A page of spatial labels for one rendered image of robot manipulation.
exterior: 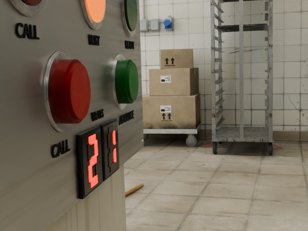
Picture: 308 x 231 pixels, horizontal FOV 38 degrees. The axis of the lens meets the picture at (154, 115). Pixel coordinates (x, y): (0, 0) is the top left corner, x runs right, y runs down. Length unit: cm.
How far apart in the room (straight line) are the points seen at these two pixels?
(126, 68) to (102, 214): 13
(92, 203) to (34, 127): 17
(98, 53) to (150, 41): 431
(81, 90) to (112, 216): 21
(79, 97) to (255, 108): 422
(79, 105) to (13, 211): 6
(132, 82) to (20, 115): 13
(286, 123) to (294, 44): 74
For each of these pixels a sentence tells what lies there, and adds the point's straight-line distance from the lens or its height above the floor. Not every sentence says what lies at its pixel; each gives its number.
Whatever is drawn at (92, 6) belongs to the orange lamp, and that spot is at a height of 80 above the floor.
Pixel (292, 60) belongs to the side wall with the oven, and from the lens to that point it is 438.
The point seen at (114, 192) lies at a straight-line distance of 40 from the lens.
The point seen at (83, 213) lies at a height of 67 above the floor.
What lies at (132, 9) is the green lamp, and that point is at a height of 81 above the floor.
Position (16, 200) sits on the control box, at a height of 72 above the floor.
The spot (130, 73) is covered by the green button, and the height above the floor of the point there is 77.
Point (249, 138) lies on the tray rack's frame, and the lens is 369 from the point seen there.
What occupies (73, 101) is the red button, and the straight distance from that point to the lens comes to 20.
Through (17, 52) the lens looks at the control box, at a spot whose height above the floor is 78.
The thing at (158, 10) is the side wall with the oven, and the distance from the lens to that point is 458.
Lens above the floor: 77
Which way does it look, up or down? 7 degrees down
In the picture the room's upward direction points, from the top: 2 degrees counter-clockwise
